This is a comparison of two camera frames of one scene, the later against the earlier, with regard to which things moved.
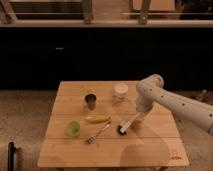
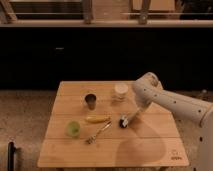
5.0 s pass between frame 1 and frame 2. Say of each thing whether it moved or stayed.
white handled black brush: moved
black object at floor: stayed
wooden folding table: stayed
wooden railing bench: stayed
